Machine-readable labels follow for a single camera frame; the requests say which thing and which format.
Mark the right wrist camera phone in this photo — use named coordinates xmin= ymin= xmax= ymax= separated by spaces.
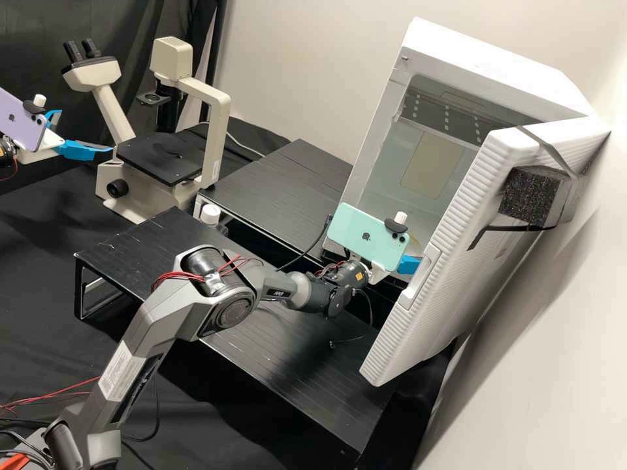
xmin=325 ymin=201 xmax=413 ymax=273

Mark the white cable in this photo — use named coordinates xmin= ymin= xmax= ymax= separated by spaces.
xmin=228 ymin=132 xmax=266 ymax=157

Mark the white incubator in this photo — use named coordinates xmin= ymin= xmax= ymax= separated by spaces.
xmin=350 ymin=17 xmax=598 ymax=268

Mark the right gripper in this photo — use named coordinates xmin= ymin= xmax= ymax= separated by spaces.
xmin=368 ymin=255 xmax=422 ymax=286

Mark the red wire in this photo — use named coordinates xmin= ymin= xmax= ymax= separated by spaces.
xmin=0 ymin=375 xmax=101 ymax=410

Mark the cream microscope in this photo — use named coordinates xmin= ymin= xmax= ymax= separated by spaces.
xmin=62 ymin=37 xmax=233 ymax=225

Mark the black cable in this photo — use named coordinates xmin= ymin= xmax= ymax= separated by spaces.
xmin=275 ymin=213 xmax=330 ymax=273
xmin=329 ymin=287 xmax=374 ymax=349

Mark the incubator door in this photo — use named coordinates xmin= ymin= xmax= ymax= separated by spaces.
xmin=359 ymin=115 xmax=613 ymax=386

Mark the wrist camera phone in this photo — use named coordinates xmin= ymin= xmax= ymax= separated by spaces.
xmin=0 ymin=87 xmax=52 ymax=153
xmin=325 ymin=201 xmax=413 ymax=273

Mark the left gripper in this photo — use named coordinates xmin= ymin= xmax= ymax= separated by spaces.
xmin=19 ymin=109 xmax=115 ymax=165

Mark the black platform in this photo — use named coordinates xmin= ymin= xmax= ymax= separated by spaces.
xmin=73 ymin=205 xmax=398 ymax=461
xmin=195 ymin=138 xmax=355 ymax=268

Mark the left wrist camera phone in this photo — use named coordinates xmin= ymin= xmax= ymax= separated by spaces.
xmin=0 ymin=87 xmax=52 ymax=153

